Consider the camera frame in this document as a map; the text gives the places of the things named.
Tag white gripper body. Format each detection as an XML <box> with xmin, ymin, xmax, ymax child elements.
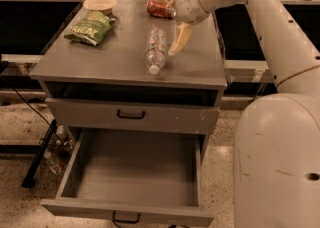
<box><xmin>175</xmin><ymin>0</ymin><xmax>209</xmax><ymax>25</ymax></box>

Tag clear plastic water bottle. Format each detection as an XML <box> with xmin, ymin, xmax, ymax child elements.
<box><xmin>145</xmin><ymin>27</ymin><xmax>167</xmax><ymax>75</ymax></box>

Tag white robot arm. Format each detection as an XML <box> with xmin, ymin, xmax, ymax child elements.
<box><xmin>169</xmin><ymin>0</ymin><xmax>320</xmax><ymax>228</ymax></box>

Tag grey drawer cabinet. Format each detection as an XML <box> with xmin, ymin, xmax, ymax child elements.
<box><xmin>31</xmin><ymin>0</ymin><xmax>227</xmax><ymax>149</ymax></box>

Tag grey middle drawer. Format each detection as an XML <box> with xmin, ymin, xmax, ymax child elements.
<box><xmin>46</xmin><ymin>98</ymin><xmax>219</xmax><ymax>134</ymax></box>

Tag open grey bottom drawer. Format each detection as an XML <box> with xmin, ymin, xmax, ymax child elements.
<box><xmin>41</xmin><ymin>129</ymin><xmax>213</xmax><ymax>227</ymax></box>

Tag beige paper bowl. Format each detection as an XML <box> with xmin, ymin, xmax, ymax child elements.
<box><xmin>83</xmin><ymin>0</ymin><xmax>117</xmax><ymax>15</ymax></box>

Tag green chip bag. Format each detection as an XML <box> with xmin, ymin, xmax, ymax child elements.
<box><xmin>64</xmin><ymin>11</ymin><xmax>115</xmax><ymax>46</ymax></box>

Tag bottles on floor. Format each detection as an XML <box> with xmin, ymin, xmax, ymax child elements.
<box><xmin>43</xmin><ymin>125</ymin><xmax>75</xmax><ymax>175</ymax></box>

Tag black stand leg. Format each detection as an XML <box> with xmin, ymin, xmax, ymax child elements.
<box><xmin>22</xmin><ymin>120</ymin><xmax>57</xmax><ymax>188</ymax></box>

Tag clear acrylic bracket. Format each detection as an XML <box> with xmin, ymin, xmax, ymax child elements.
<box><xmin>253</xmin><ymin>83</ymin><xmax>267</xmax><ymax>99</ymax></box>

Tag black cable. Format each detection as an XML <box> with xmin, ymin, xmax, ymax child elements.
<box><xmin>0</xmin><ymin>77</ymin><xmax>64</xmax><ymax>145</ymax></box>

